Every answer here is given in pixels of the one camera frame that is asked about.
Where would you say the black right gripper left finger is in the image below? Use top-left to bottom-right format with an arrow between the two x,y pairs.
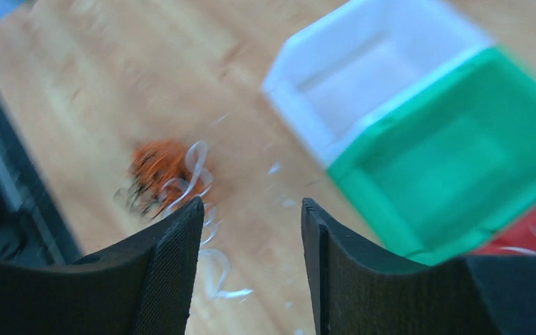
0,198 -> 204,334

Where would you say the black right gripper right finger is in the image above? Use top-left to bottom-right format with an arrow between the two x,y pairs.
301,198 -> 536,334

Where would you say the black cable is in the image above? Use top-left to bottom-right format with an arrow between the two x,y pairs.
112,157 -> 168,218

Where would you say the orange cable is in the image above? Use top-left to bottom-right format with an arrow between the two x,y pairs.
129,138 -> 211,209

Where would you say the green plastic bin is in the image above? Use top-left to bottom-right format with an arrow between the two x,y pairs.
328,48 -> 536,265

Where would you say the white plastic bin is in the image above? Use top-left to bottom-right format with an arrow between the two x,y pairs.
262,1 -> 494,169

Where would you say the black mounting rail base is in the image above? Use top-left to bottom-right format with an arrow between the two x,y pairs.
0,103 -> 82,267

